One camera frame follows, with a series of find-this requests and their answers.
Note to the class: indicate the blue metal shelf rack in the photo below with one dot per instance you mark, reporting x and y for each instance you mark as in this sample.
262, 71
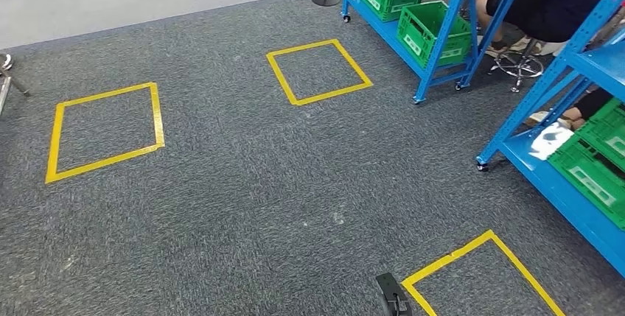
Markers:
561, 196
383, 31

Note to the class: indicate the yellow floor tape square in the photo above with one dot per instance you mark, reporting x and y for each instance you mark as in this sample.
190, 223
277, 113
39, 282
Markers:
449, 256

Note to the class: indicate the chrome base stool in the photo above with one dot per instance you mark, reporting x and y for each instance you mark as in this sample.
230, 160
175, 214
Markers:
520, 65

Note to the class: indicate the chrome stanchion base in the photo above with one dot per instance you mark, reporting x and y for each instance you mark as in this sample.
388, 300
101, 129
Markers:
5, 62

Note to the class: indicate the black robot torso bracket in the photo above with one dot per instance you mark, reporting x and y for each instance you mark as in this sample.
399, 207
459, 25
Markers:
390, 296

